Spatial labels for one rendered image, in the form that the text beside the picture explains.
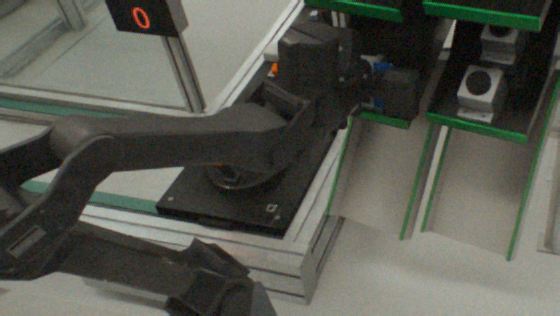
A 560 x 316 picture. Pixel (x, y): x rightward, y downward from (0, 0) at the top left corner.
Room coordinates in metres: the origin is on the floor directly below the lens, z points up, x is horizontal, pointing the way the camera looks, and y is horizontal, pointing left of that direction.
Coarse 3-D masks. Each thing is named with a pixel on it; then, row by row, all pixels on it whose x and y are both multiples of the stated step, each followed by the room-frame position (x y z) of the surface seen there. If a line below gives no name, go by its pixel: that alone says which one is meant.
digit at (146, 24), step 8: (128, 0) 1.01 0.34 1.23; (128, 8) 1.02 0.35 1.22; (136, 8) 1.01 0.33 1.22; (144, 8) 1.00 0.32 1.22; (136, 16) 1.01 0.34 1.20; (144, 16) 1.01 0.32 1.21; (152, 16) 1.00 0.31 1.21; (136, 24) 1.02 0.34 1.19; (144, 24) 1.01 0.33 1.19; (152, 24) 1.00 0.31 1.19; (152, 32) 1.00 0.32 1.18
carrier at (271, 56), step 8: (272, 48) 1.21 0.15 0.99; (264, 56) 1.20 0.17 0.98; (272, 56) 1.19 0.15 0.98; (264, 64) 1.18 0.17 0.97; (272, 64) 1.18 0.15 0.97; (256, 72) 1.16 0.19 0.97; (264, 72) 1.15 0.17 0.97; (248, 80) 1.13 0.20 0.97; (256, 80) 1.13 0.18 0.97; (272, 80) 1.08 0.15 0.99; (248, 88) 1.10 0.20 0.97; (240, 96) 1.07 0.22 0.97; (232, 104) 1.05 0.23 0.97; (272, 104) 1.03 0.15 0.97; (272, 112) 1.01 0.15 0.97
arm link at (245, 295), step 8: (232, 296) 0.42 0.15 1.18; (240, 296) 0.42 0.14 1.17; (248, 296) 0.42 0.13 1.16; (168, 304) 0.45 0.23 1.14; (176, 304) 0.45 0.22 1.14; (184, 304) 0.45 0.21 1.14; (232, 304) 0.41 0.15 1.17; (240, 304) 0.42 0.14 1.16; (248, 304) 0.42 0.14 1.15; (168, 312) 0.44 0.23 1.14; (176, 312) 0.43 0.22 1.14; (184, 312) 0.43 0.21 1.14; (192, 312) 0.43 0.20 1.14; (224, 312) 0.40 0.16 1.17; (232, 312) 0.41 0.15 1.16; (240, 312) 0.41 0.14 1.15; (248, 312) 0.42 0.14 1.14
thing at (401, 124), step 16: (416, 0) 0.82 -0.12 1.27; (352, 16) 0.79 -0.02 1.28; (416, 16) 0.80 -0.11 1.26; (432, 16) 0.79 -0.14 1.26; (368, 32) 0.80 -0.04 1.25; (384, 32) 0.79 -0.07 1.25; (400, 32) 0.78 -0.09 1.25; (416, 32) 0.77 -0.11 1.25; (432, 32) 0.72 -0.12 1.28; (448, 32) 0.75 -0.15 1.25; (368, 48) 0.77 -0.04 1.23; (384, 48) 0.77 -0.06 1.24; (400, 48) 0.76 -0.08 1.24; (416, 48) 0.75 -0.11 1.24; (432, 48) 0.71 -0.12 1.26; (400, 64) 0.73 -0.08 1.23; (416, 64) 0.72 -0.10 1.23; (432, 64) 0.71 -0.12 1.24; (368, 112) 0.66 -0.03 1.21; (384, 112) 0.67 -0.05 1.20; (400, 128) 0.64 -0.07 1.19
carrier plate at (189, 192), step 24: (192, 168) 0.87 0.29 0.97; (288, 168) 0.83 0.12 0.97; (312, 168) 0.83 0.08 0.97; (168, 192) 0.82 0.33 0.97; (192, 192) 0.81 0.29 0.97; (216, 192) 0.80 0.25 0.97; (264, 192) 0.78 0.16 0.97; (288, 192) 0.77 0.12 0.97; (192, 216) 0.76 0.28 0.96; (216, 216) 0.74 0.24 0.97; (240, 216) 0.73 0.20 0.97; (264, 216) 0.73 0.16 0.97; (288, 216) 0.72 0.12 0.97
